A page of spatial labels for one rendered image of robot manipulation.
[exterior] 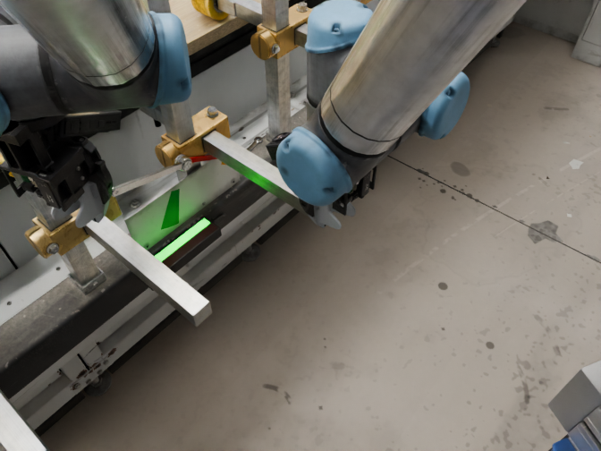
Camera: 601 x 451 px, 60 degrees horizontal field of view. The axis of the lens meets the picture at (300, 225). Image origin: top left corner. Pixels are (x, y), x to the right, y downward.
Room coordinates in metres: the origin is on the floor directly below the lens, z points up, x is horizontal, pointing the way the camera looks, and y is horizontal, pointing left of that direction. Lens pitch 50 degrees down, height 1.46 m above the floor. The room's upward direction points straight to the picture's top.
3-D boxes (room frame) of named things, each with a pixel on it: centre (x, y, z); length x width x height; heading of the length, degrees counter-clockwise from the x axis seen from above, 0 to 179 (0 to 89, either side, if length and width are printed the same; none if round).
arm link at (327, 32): (0.54, -0.05, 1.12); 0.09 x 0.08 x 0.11; 49
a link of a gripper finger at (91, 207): (0.46, 0.28, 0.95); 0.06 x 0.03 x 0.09; 159
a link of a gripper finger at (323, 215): (0.53, -0.04, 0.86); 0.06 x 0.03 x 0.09; 49
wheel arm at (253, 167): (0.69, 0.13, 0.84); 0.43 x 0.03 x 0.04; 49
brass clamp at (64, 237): (0.53, 0.36, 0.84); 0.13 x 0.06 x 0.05; 139
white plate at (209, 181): (0.67, 0.21, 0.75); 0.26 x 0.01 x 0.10; 139
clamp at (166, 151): (0.72, 0.20, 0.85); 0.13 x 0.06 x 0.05; 139
